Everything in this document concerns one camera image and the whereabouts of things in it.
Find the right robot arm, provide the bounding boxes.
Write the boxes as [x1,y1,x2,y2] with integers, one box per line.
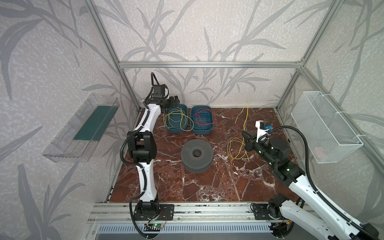
[242,126,379,240]

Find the pink object in basket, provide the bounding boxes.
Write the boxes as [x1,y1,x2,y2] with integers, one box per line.
[313,147,328,161]

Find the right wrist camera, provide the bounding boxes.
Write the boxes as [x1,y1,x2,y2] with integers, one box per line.
[255,121,272,143]

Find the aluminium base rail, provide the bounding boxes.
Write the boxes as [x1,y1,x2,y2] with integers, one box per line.
[86,201,340,224]

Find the yellow cable bundle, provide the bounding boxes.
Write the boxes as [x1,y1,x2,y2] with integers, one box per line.
[162,107,195,133]

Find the blue cable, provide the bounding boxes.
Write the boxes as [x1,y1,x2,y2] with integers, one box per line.
[193,110,214,128]

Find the small green circuit board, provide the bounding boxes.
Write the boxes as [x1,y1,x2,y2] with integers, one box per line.
[144,223,166,232]

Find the grey perforated cable spool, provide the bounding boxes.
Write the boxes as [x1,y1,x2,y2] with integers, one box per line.
[181,139,214,174]

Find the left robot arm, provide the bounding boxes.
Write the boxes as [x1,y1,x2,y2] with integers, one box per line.
[120,72,180,215]

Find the red cable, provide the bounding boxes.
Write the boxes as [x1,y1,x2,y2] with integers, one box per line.
[193,107,217,126]

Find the clear plastic wall tray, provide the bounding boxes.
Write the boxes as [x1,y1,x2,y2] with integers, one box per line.
[43,94,120,163]

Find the teal plastic bin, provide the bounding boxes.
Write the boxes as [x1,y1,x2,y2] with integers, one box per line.
[163,104,190,134]
[191,105,215,135]

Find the white wire mesh basket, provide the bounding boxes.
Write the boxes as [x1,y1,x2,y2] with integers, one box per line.
[291,91,364,164]

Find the aluminium frame crossbar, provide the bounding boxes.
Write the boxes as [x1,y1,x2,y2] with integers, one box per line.
[119,61,301,69]

